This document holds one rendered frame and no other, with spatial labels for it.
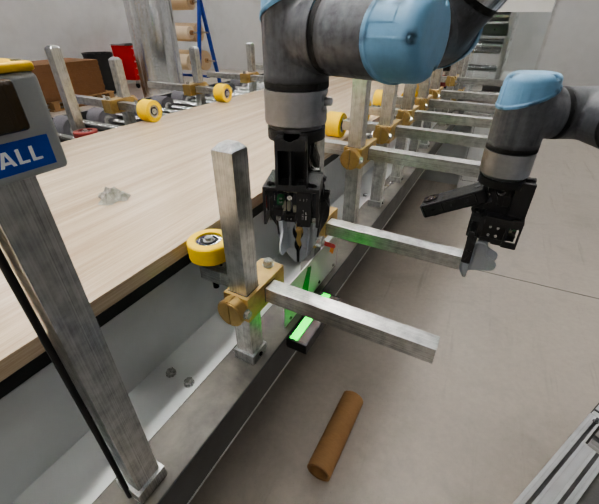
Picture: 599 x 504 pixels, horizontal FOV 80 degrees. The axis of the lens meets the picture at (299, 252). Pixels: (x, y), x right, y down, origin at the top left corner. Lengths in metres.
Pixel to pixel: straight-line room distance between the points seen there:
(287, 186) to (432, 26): 0.21
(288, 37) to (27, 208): 0.28
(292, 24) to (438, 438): 1.37
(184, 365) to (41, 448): 0.27
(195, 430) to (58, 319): 0.34
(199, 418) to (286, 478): 0.75
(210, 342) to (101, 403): 0.45
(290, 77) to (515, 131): 0.36
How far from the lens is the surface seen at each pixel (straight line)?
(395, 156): 0.97
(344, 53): 0.37
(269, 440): 1.43
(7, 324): 0.62
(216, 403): 0.67
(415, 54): 0.35
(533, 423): 1.69
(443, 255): 0.75
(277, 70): 0.43
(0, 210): 0.33
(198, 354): 0.85
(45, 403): 0.72
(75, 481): 0.77
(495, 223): 0.69
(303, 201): 0.45
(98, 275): 0.65
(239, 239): 0.53
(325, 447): 1.32
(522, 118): 0.64
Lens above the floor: 1.24
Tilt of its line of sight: 33 degrees down
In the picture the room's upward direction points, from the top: straight up
